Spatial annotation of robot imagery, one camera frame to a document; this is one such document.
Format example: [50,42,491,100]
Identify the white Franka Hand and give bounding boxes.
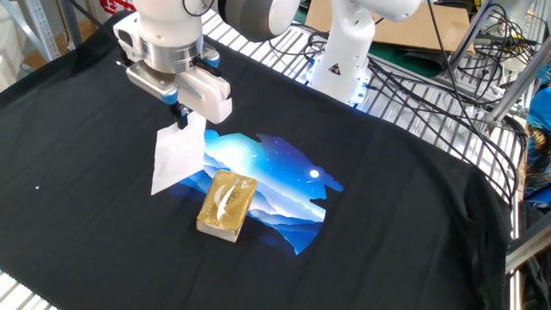
[111,15,234,130]

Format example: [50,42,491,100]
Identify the white paper napkin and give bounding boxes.
[150,112,208,197]

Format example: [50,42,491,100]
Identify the gold tissue pack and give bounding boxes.
[195,169,259,244]

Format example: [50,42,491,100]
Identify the red sign white letters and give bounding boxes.
[99,0,137,16]

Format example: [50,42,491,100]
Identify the black cloth with blue print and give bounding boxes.
[0,10,514,310]

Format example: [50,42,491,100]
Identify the brown cardboard sheet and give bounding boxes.
[304,0,475,56]

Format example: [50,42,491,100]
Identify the blue patterned fabric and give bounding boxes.
[522,64,551,204]

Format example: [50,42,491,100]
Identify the grey perforated shelf post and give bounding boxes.
[0,0,62,64]

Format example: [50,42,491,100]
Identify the black table cable bundle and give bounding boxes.
[269,0,529,208]

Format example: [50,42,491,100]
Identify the aluminium frame post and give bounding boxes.
[484,40,551,127]

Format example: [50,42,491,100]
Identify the aluminium frame rail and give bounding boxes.
[505,210,551,276]

